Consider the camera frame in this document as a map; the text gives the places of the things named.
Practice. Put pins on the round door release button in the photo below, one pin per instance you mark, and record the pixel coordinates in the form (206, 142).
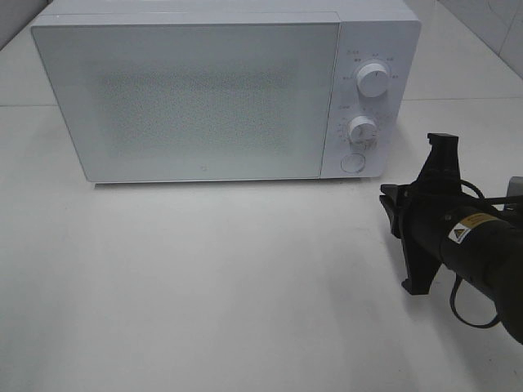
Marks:
(353, 163)

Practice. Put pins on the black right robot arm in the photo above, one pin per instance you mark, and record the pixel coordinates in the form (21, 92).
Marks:
(481, 243)

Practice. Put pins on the upper white dial knob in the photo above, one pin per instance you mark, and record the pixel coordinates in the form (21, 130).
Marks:
(372, 79)

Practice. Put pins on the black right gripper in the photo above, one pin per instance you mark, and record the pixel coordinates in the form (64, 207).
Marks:
(417, 211)

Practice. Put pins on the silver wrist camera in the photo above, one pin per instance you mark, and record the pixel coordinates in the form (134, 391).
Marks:
(515, 189)

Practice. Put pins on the white microwave oven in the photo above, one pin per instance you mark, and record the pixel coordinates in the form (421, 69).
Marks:
(391, 40)

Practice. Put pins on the white timer knob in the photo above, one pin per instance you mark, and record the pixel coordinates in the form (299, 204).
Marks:
(362, 130)

